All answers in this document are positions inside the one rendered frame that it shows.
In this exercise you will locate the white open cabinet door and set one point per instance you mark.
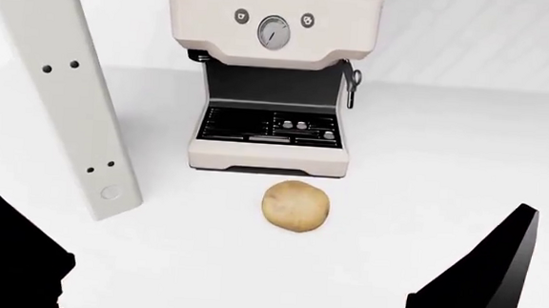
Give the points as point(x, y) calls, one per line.
point(63, 87)

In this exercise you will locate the cream espresso coffee machine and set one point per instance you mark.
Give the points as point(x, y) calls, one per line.
point(273, 25)

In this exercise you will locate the round tan potato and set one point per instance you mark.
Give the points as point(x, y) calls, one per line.
point(295, 206)

